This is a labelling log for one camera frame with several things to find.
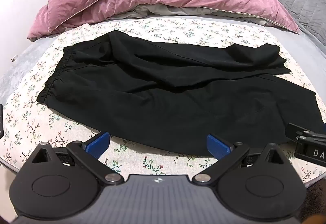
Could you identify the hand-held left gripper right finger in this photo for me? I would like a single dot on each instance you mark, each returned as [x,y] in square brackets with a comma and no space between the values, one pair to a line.
[216,146]

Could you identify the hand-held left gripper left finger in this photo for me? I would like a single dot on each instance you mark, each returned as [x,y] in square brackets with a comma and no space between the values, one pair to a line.
[98,144]

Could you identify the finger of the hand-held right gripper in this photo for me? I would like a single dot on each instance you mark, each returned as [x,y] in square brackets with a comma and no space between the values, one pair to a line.
[294,131]

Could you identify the black pants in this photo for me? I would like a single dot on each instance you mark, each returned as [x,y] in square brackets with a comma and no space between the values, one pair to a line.
[163,91]

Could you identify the black flat object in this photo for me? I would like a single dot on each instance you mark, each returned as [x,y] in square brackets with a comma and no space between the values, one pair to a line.
[1,122]

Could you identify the grey bed sheet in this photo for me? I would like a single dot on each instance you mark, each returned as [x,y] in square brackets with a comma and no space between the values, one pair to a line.
[23,61]

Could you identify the small white tag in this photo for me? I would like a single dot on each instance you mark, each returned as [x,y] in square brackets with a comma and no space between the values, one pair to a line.
[14,58]

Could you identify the floral bed sheet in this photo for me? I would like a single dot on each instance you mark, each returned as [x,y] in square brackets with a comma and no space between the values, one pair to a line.
[152,28]

